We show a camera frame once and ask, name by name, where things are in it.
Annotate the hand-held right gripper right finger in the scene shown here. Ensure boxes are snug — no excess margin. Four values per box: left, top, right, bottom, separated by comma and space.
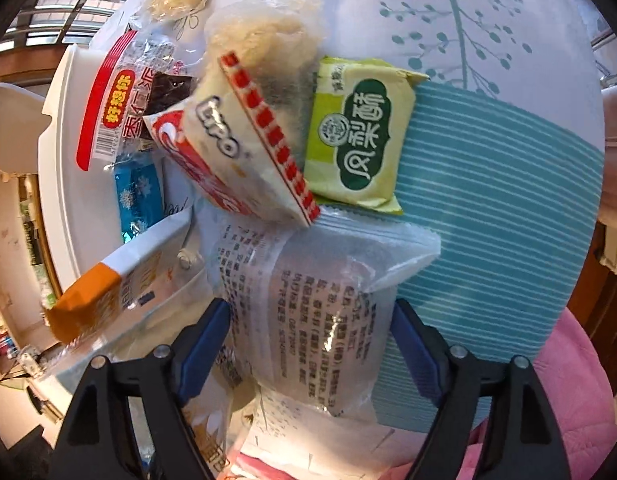
391, 299, 572, 480

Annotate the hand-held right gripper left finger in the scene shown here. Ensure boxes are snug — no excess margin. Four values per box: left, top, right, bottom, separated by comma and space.
48, 297, 234, 480

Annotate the clear printed snack packet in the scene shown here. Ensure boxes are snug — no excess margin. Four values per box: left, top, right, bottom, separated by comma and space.
208, 210, 442, 418

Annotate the white plastic tray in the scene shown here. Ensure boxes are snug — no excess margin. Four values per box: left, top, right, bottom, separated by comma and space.
37, 30, 199, 311

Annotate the red-edged dark cake packet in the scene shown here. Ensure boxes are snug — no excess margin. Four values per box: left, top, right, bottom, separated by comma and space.
76, 30, 199, 173

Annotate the white printed bread packet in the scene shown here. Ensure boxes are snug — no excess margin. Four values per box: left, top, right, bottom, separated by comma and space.
181, 345, 262, 480

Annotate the orange white snack packet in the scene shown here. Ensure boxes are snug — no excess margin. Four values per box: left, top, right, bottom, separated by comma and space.
43, 205, 209, 346

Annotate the pink garment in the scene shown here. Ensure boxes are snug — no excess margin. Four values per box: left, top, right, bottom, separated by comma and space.
463, 307, 617, 480

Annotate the blue snowflake snack packet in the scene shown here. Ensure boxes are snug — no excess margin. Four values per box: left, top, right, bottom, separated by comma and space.
113, 157, 166, 246

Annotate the wooden furniture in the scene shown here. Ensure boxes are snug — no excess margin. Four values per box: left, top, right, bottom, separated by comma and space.
569, 220, 617, 396

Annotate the teal tree-print tablecloth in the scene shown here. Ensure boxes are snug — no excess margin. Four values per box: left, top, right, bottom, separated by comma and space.
88, 0, 607, 480

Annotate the red white snack packet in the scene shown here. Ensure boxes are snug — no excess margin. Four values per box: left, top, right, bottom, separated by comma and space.
142, 52, 322, 226

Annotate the green pastry packet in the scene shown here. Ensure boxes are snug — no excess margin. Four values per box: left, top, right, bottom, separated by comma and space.
303, 56, 432, 216

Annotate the cluttered shelf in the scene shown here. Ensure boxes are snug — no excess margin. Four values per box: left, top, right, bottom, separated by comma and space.
0, 160, 59, 386

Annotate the puffed rice cake packet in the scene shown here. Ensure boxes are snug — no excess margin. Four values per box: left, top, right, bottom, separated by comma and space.
206, 0, 324, 111

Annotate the window grille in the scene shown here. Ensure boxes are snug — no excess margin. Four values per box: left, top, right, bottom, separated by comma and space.
0, 0, 169, 56

